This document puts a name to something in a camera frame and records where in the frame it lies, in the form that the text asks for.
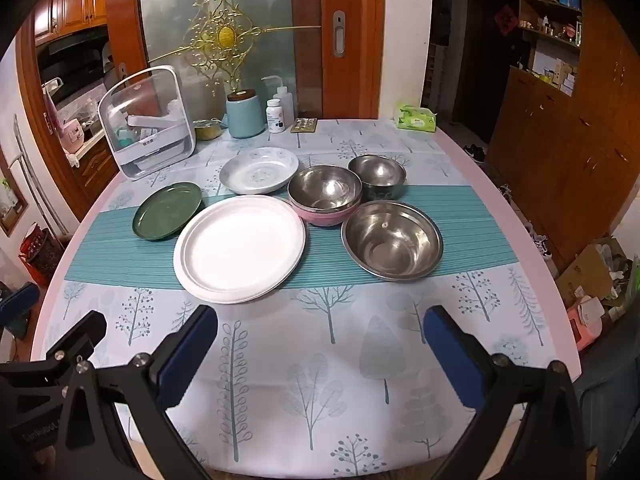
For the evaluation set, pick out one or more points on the dark chair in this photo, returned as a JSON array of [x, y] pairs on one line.
[[607, 395]]

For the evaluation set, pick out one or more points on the wooden shelf cabinet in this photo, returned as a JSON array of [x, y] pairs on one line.
[[565, 125]]

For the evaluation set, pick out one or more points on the dark sneakers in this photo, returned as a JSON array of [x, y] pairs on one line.
[[474, 152]]

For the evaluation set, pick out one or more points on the gold door ornament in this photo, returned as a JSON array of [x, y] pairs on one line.
[[222, 35]]

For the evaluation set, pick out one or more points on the patterned white deep plate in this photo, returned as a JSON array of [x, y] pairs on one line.
[[257, 172]]

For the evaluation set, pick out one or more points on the wooden kitchen cabinet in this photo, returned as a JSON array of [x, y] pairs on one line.
[[72, 2]]

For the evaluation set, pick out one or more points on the pink box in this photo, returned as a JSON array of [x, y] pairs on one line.
[[584, 322]]

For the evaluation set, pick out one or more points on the cardboard box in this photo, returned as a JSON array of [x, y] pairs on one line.
[[587, 270]]

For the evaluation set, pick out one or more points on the large white plate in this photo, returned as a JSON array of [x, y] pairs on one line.
[[240, 250]]

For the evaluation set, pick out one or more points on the green tissue pack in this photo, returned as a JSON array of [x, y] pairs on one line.
[[415, 119]]

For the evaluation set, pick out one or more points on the pink kitchen appliance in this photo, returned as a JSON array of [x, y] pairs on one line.
[[74, 135]]

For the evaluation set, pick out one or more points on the white clear storage box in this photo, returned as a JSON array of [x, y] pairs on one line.
[[150, 125]]

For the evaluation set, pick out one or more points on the white pill bottle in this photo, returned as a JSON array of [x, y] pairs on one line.
[[275, 117]]

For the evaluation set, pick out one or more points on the pink steel bowl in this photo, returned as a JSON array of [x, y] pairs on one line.
[[324, 195]]

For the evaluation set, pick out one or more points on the teal striped table runner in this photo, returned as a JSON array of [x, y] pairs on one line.
[[480, 240]]

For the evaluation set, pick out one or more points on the large steel bowl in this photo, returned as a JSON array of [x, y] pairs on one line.
[[392, 240]]

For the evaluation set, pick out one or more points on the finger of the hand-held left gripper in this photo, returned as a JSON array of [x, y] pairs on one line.
[[20, 301], [75, 335]]

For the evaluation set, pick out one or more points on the red bag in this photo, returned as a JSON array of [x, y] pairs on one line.
[[37, 252]]

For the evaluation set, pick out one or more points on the green steel bowl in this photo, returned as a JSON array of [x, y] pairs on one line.
[[376, 175]]

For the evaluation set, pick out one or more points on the dark green plate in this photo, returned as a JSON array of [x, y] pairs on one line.
[[165, 212]]

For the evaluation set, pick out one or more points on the teal canister with wooden lid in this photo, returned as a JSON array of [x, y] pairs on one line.
[[245, 115]]

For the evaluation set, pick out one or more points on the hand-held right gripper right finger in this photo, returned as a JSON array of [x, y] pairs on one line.
[[452, 360]]

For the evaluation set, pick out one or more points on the blister pill pack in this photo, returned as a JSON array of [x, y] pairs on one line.
[[304, 125]]

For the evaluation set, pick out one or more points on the white squeeze bottle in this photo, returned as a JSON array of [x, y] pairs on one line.
[[282, 97]]

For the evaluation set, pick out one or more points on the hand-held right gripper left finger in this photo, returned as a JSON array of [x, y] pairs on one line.
[[187, 355]]

